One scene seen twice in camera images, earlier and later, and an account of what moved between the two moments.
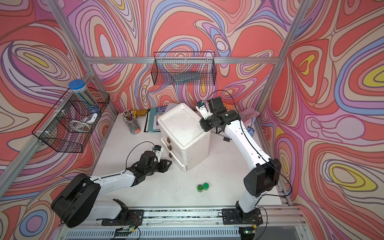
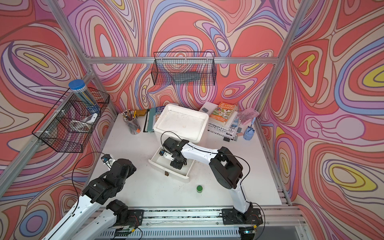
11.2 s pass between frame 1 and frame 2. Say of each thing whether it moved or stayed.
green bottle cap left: stayed
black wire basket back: stayed
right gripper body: moved
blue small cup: stayed
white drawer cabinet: moved
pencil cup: stayed
